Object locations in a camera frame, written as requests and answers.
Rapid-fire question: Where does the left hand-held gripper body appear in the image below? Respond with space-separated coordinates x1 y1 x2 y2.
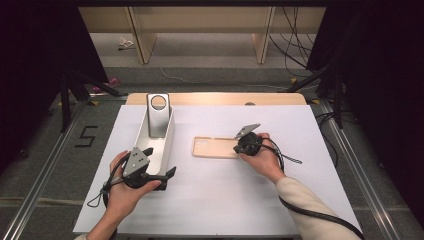
121 146 168 192

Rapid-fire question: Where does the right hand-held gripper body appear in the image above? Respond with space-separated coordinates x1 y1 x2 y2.
233 123 264 157

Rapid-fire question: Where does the white plastic storage box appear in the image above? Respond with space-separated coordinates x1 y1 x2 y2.
129 104 176 178

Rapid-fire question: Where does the beige phone case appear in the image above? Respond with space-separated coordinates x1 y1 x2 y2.
191 135 242 160

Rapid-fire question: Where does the person's right hand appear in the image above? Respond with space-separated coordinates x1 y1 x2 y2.
239 132 287 184

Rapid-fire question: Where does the person's left hand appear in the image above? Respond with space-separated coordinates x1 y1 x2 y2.
105 150 163 219

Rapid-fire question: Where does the white table sheet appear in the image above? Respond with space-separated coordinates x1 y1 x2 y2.
72 104 363 236

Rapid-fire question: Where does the pink object on floor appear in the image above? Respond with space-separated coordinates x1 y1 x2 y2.
91 77 121 94

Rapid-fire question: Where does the black metal stand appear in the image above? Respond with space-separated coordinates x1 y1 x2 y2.
59 69 128 134
279 63 345 130

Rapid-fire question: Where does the crumpled white paper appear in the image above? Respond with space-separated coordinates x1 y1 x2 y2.
117 36 135 51

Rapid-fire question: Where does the beige wooden desk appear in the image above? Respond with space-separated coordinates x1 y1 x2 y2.
78 6 327 65

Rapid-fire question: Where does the black curtain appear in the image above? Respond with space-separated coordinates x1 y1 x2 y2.
305 0 424 229
0 0 109 176

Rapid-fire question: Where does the left hand-held gripper black cable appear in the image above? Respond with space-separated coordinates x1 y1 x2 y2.
86 156 132 209

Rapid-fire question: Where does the hand-held gripper black cable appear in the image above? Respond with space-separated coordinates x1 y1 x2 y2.
86 156 132 209
262 136 367 240

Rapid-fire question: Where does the black cable beside table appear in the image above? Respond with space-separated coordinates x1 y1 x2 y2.
314 111 340 168

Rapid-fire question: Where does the aluminium floor rail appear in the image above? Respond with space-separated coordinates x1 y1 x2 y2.
1 99 88 240
317 99 401 240

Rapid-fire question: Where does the right hand-held gripper black cable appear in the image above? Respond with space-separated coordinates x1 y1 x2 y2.
262 136 367 240

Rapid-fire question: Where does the bundle of black cables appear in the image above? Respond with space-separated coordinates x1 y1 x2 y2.
268 6 322 73

